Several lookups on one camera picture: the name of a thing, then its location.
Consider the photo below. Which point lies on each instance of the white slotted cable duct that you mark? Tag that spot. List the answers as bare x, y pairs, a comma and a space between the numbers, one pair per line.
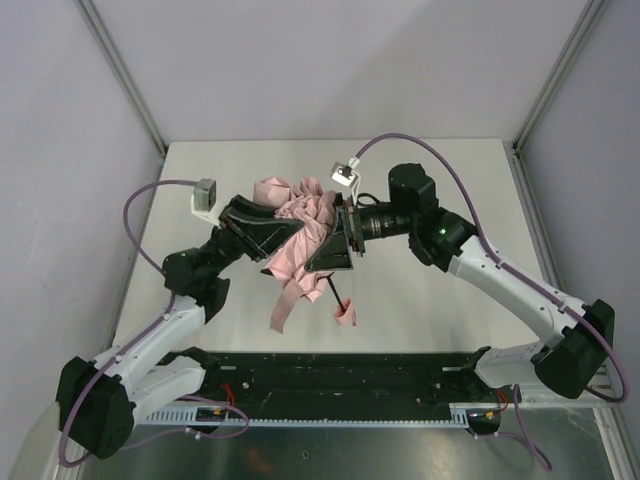
195, 415

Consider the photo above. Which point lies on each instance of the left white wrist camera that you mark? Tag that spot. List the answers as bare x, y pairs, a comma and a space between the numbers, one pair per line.
204, 199

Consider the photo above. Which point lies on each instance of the left aluminium frame post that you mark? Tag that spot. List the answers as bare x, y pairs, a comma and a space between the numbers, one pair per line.
111, 53

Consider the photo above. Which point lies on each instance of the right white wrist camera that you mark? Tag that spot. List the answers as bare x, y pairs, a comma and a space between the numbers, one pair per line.
346, 174

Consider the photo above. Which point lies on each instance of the aluminium frame post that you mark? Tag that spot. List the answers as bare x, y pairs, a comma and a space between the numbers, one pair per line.
576, 42
111, 53

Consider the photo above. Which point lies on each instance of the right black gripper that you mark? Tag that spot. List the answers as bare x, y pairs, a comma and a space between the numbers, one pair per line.
350, 230

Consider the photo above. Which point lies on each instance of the right aluminium frame post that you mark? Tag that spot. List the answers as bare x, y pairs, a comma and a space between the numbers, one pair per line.
576, 42

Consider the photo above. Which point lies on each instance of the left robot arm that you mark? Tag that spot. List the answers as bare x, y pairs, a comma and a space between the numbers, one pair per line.
102, 400

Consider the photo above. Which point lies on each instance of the pink folding umbrella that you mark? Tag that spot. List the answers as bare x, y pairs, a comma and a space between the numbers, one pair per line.
308, 202

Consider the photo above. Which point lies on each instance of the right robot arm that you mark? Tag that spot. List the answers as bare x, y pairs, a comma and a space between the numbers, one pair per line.
573, 337

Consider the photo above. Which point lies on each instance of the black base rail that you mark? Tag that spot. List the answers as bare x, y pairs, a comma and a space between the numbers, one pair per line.
346, 386

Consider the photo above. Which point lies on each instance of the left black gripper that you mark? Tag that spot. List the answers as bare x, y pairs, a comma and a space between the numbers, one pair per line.
236, 233

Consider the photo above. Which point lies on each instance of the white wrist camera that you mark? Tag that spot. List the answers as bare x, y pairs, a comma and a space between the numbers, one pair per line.
204, 199
346, 174

